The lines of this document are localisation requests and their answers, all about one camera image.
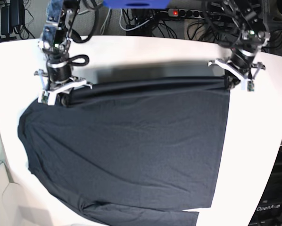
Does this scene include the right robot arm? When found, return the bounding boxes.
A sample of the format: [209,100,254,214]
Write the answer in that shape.
[34,0,92,105]

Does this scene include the white power strip red switch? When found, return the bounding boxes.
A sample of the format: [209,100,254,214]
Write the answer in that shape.
[166,8,205,19]

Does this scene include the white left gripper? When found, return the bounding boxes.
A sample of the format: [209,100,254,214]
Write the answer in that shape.
[207,58,266,92]

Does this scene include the blue plastic bin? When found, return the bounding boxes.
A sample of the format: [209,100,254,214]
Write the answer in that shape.
[103,0,170,9]

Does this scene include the black OpenArm computer case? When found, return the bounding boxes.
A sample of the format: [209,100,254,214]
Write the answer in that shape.
[249,146,282,226]

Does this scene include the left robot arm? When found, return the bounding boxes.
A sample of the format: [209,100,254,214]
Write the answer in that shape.
[208,0,271,92]

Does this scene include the dark navy T-shirt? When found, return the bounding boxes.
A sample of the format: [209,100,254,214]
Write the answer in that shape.
[18,77,230,226]

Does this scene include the black adapters on floor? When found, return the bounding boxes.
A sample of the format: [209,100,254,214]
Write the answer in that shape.
[0,0,25,43]

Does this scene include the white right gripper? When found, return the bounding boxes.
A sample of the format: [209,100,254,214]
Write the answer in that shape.
[34,69,93,107]

